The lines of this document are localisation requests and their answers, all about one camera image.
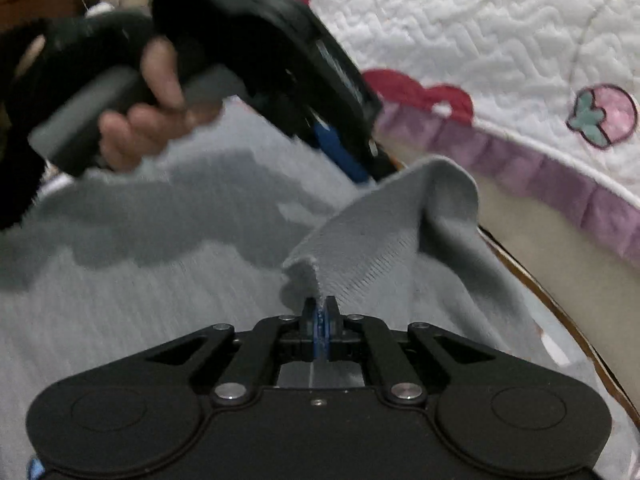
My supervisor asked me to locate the grey knit sweater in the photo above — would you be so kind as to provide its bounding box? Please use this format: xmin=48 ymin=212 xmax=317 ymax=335
xmin=1 ymin=103 xmax=602 ymax=479

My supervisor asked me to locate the person left hand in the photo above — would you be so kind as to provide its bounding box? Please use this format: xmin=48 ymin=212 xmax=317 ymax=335
xmin=98 ymin=37 xmax=222 ymax=172

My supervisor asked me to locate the white red bear quilt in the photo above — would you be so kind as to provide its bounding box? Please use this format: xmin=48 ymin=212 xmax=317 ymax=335
xmin=302 ymin=0 xmax=639 ymax=262

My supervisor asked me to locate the cream mattress side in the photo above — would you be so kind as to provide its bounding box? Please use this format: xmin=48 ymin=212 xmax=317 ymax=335
xmin=389 ymin=138 xmax=640 ymax=411

